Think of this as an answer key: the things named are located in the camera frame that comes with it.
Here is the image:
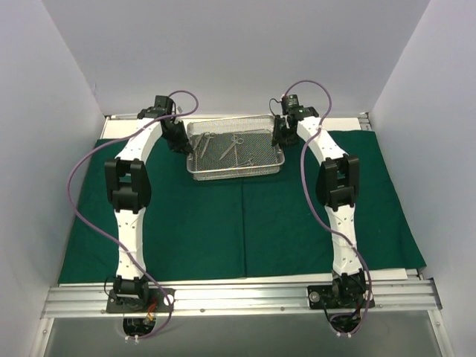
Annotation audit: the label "metal mesh instrument tray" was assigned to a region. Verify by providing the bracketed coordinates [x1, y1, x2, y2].
[186, 115, 285, 181]

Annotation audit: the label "green surgical cloth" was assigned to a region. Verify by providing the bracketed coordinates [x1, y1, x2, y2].
[59, 131, 425, 283]

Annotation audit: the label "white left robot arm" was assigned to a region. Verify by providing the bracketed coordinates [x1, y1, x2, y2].
[104, 99, 193, 312]

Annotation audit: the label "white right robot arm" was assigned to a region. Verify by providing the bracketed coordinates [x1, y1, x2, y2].
[271, 105, 368, 307]

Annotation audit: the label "silver forceps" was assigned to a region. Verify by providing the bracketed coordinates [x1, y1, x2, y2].
[196, 132, 216, 158]

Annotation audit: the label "silver haemostat clamp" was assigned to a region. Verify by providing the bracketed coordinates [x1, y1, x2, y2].
[236, 158, 255, 168]

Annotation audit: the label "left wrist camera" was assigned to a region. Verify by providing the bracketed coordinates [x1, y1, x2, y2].
[152, 95, 175, 115]

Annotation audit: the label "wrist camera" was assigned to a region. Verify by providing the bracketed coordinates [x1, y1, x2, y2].
[280, 94, 302, 115]
[152, 95, 175, 115]

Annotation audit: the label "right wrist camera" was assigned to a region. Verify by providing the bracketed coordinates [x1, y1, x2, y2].
[280, 94, 302, 115]

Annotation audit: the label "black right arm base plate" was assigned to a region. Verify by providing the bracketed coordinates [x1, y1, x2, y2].
[306, 284, 367, 310]

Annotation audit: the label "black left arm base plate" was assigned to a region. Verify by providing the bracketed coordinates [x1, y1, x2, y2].
[106, 288, 175, 314]

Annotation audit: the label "aluminium frame rail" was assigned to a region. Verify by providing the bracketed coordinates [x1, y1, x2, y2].
[42, 277, 442, 318]

